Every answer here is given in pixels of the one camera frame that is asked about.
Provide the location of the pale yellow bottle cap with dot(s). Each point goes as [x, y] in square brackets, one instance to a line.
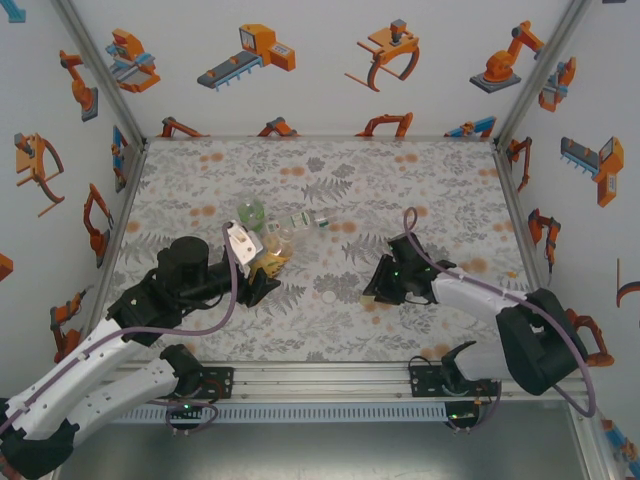
[366, 301]

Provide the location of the yellow tea plastic bottle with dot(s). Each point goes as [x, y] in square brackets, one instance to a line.
[277, 252]

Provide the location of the translucent white bottle cap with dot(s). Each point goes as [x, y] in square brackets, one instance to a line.
[329, 298]

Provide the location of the small green clear bottle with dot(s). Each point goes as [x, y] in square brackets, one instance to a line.
[251, 212]

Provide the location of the clear bottle white green label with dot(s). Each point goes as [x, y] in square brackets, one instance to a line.
[300, 221]

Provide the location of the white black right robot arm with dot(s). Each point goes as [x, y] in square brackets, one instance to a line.
[470, 295]

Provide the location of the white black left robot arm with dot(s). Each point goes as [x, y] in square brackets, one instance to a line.
[65, 375]

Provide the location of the floral printed table mat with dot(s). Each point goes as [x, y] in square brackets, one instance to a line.
[300, 330]

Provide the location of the aluminium side rail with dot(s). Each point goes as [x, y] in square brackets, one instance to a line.
[120, 230]
[520, 225]

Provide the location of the aluminium table edge rail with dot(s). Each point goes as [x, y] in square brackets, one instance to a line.
[320, 382]

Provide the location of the aluminium frame post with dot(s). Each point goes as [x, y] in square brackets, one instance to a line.
[542, 70]
[103, 70]

